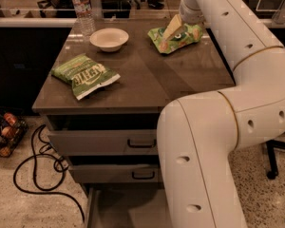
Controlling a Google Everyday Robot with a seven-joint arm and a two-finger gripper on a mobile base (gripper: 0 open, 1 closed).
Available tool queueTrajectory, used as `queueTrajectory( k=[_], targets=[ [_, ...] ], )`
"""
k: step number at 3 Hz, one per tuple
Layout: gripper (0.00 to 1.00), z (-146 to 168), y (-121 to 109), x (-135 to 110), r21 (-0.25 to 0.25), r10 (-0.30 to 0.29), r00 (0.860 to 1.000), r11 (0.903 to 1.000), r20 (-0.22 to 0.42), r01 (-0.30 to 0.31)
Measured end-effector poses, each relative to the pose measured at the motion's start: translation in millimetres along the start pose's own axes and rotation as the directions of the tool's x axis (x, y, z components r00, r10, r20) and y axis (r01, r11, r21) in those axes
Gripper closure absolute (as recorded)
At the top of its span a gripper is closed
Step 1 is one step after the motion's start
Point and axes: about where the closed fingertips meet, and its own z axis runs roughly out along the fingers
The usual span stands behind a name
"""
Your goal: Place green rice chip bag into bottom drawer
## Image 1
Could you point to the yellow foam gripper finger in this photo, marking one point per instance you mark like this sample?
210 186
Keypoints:
175 27

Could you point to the bottom grey drawer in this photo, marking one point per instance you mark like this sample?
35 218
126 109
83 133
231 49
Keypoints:
127 206

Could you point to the metal railing post left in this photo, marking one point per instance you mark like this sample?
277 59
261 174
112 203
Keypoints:
97 8

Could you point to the white bowl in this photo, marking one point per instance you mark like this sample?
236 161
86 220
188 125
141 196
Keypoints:
109 39

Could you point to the green rice chip bag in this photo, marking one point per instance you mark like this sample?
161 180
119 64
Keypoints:
190 35

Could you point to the green kettle chip bag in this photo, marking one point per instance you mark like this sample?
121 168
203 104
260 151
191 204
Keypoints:
84 75

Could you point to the middle grey drawer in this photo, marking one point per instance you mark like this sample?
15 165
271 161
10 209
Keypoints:
115 169

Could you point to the top grey drawer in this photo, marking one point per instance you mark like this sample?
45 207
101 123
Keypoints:
104 134

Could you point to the grey drawer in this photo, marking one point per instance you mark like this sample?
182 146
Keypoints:
104 134
127 206
115 169

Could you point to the clear plastic water bottle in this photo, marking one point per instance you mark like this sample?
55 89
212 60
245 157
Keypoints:
84 15

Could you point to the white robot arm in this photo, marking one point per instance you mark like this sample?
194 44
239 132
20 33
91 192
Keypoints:
196 133

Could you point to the black rolling stand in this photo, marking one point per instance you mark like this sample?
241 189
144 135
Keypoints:
271 146

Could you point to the black wire basket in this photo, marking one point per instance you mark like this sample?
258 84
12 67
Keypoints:
12 130

